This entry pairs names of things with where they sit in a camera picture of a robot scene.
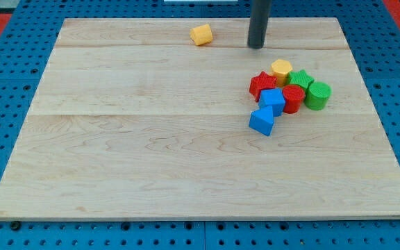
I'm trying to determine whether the yellow heart block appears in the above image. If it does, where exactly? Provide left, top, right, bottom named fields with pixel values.
left=190, top=24, right=213, bottom=46

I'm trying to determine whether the blue triangle block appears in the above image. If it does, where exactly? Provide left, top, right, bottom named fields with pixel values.
left=249, top=106, right=274, bottom=136

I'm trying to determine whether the light wooden board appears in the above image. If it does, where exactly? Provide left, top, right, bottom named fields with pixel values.
left=0, top=17, right=400, bottom=222

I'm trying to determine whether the red star block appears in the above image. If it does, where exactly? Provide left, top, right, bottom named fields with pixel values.
left=249, top=72, right=277, bottom=102

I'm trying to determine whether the blue cube block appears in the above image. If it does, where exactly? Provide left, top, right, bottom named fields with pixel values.
left=258, top=88, right=285, bottom=117

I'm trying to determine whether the red cylinder block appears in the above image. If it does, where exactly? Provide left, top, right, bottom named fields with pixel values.
left=282, top=85, right=305, bottom=114

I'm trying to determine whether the yellow hexagon block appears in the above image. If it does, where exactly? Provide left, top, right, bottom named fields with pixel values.
left=271, top=59, right=292, bottom=88

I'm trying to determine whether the green star block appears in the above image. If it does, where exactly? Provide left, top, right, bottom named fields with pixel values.
left=287, top=69, right=315, bottom=92

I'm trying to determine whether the green cylinder block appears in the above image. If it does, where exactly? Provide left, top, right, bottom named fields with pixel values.
left=304, top=82, right=332, bottom=110

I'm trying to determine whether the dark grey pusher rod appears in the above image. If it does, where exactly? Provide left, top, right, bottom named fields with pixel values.
left=247, top=0, right=272, bottom=49

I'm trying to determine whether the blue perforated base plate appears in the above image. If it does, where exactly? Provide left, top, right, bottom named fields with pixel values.
left=0, top=0, right=400, bottom=249

